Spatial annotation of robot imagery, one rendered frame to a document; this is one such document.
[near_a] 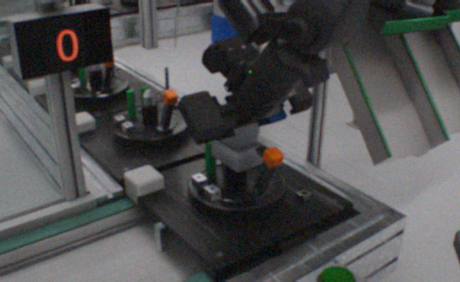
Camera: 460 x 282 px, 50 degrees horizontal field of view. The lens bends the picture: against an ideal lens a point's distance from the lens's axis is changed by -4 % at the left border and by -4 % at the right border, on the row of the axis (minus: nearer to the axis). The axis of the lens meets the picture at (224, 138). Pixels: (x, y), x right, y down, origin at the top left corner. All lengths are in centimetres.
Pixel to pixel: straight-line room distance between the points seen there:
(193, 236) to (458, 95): 58
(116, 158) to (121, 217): 13
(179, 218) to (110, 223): 12
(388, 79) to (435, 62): 15
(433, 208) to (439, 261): 15
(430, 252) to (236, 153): 37
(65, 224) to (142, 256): 12
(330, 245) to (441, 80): 44
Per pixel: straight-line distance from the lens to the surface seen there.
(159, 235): 70
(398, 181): 105
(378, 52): 92
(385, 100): 88
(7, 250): 73
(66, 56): 65
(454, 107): 100
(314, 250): 67
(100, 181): 83
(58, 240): 75
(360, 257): 72
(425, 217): 96
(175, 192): 76
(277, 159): 64
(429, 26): 82
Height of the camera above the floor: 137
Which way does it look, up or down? 26 degrees down
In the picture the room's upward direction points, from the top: straight up
